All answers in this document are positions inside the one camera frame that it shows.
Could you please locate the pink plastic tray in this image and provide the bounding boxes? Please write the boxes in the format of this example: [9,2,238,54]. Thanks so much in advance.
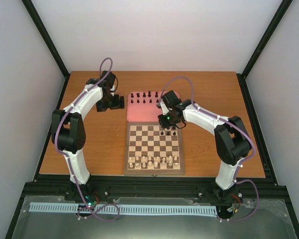
[126,91,182,123]

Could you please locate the black front frame rail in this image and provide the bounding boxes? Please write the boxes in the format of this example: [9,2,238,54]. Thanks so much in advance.
[21,175,291,204]

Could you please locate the black right frame post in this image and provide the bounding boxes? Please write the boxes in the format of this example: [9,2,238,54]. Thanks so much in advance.
[241,0,295,77]

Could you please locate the black left frame post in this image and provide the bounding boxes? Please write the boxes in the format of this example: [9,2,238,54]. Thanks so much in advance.
[21,0,70,78]

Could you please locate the light blue cable duct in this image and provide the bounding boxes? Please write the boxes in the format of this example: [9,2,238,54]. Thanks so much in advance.
[28,202,217,217]

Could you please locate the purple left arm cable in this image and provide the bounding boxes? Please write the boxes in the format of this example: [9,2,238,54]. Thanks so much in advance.
[54,57,121,222]

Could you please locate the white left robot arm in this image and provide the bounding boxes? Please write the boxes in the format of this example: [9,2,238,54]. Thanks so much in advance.
[51,71,125,201]

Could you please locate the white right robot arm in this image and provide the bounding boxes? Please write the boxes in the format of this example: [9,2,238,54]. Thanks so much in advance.
[157,91,255,190]

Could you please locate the wooden chess board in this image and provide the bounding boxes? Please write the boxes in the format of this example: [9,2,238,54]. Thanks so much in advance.
[124,122,185,176]

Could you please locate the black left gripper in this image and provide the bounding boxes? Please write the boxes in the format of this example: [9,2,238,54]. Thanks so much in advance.
[96,95,125,112]

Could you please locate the black frame post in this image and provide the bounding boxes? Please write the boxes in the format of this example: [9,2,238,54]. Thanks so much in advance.
[241,0,295,77]
[21,0,70,78]

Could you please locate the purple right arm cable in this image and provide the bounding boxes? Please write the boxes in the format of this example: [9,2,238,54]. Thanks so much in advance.
[159,76,260,223]

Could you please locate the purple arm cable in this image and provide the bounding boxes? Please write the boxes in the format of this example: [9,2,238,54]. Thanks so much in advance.
[159,76,260,223]
[54,57,121,222]

